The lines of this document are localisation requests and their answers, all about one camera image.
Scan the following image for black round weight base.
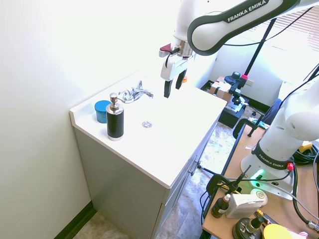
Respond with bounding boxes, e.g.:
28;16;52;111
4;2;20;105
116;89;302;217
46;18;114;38
233;216;266;239

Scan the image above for black camera stand pole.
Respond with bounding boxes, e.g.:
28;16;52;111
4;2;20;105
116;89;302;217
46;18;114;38
241;17;277;87

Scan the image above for window blinds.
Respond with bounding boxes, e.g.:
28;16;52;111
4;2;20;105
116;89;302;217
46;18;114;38
239;5;319;52

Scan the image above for black c-clamp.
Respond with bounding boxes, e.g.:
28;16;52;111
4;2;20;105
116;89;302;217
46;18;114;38
204;165;252;217
232;118;270;139

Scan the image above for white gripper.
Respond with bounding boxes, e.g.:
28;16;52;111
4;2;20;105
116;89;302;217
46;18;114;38
160;53;194;99

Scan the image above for grey vanity cabinet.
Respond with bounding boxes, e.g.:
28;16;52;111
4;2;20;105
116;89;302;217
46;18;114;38
73;114;223;239

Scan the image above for red wrist camera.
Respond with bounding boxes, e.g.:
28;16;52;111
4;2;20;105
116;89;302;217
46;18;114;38
159;43;174;58

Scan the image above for blue round container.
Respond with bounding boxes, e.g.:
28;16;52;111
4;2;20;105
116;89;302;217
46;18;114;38
94;100;113;124

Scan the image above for brown cardboard box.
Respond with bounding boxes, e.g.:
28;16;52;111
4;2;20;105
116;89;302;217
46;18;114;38
210;76;233;101

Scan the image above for dark glass dropper bottle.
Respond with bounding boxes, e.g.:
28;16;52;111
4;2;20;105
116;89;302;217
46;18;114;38
211;194;231;219

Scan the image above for black tripod head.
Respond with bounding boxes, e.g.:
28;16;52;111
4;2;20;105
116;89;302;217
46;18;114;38
225;71;249;108

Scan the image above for black chrome soap dispenser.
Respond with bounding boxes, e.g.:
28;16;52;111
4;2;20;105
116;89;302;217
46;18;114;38
106;92;126;142

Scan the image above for chrome cabinet handle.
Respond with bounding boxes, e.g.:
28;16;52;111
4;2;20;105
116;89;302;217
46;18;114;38
188;155;198;175

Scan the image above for yellow black cable coil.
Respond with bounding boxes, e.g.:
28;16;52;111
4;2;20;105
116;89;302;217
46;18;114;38
292;140;319;165

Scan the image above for black equipment case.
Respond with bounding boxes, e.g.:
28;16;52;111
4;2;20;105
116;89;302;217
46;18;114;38
218;98;250;129

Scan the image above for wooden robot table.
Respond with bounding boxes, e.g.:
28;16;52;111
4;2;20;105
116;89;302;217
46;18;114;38
201;122;319;239

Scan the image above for yellow round disc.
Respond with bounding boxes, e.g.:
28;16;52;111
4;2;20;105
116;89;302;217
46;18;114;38
263;223;297;239

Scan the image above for white sink countertop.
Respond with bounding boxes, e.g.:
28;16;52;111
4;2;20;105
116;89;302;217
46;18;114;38
69;66;228;189

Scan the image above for chrome sink faucet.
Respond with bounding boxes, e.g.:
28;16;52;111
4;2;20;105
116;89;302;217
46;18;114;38
118;80;155;104

